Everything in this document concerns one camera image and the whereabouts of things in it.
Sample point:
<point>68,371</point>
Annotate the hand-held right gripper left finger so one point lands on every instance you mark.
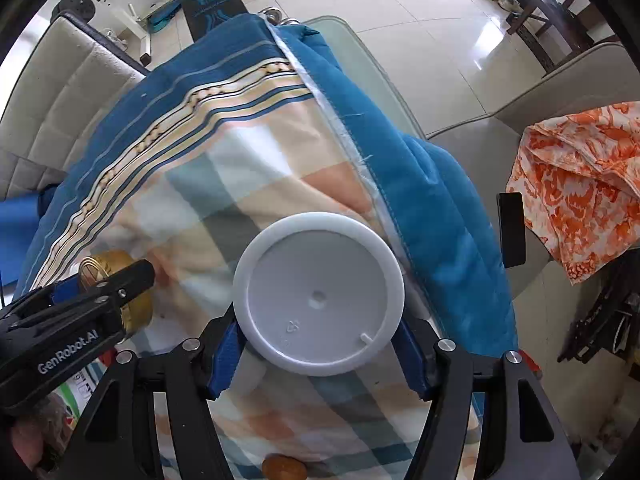
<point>226,355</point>

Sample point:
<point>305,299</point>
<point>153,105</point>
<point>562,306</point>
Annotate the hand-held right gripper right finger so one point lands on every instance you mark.
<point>412,360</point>

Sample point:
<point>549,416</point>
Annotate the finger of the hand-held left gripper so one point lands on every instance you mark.
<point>66,289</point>
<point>131,280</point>

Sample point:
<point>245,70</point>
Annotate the white round plastic lid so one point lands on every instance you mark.
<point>318,294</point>

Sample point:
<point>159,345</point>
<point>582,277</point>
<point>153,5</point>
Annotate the person's left hand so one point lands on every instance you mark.
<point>24,444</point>

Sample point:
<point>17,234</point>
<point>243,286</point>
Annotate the green and white packet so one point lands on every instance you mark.
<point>75,392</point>

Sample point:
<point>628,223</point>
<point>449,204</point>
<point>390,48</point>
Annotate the blue mat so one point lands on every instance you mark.
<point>20,222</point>

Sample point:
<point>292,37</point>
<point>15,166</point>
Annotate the brown oval object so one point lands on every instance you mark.
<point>284,469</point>

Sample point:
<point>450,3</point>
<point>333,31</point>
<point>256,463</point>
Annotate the black rectangular phone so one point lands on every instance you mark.
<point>511,230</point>

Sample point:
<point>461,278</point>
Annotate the blue checkered quilt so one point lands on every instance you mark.
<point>250,160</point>

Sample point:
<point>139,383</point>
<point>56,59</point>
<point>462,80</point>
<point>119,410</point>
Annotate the beige padded chair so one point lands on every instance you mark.
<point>65,95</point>
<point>575,90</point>

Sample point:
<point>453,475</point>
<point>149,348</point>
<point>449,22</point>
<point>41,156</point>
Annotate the orange floral cloth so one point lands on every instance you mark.
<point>585,175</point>

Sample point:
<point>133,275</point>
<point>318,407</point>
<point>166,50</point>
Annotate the white weight rack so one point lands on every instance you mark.
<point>132,20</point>

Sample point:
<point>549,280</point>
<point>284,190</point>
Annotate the teal cloth bag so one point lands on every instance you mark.
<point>162,15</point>

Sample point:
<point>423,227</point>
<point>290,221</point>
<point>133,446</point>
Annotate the black barbell weight plate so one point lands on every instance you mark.
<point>75,6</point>

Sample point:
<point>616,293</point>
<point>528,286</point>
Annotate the black weight bench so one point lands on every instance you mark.
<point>210,5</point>

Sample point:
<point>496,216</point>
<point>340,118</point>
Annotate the chrome dumbbell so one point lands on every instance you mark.
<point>277,15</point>

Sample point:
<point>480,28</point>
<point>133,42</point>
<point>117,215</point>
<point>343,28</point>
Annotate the dark wooden chair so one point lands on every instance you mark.
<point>542,20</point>

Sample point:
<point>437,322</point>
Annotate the black folded frame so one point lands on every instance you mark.
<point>602,320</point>

